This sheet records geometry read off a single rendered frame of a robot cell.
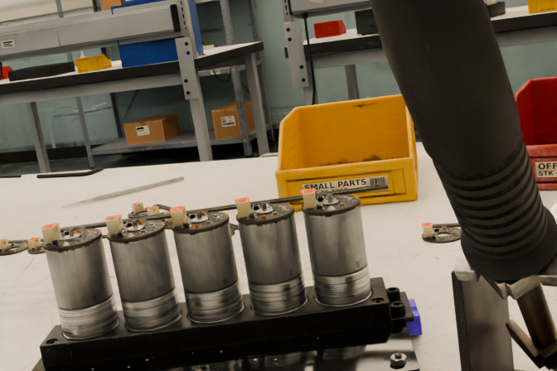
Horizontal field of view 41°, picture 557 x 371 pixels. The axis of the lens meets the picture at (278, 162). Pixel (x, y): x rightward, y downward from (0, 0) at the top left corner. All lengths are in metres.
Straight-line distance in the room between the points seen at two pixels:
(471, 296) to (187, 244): 0.13
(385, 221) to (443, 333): 0.17
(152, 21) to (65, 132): 3.08
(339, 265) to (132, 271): 0.09
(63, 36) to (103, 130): 2.63
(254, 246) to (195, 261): 0.03
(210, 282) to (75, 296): 0.06
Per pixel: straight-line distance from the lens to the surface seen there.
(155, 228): 0.32
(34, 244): 0.57
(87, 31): 3.02
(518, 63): 4.65
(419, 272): 0.40
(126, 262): 0.32
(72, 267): 0.32
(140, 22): 2.89
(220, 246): 0.31
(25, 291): 0.48
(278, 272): 0.31
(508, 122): 0.16
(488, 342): 0.24
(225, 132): 4.66
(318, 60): 2.69
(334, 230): 0.30
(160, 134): 4.97
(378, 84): 4.77
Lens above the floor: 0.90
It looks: 12 degrees down
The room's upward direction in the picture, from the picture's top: 9 degrees counter-clockwise
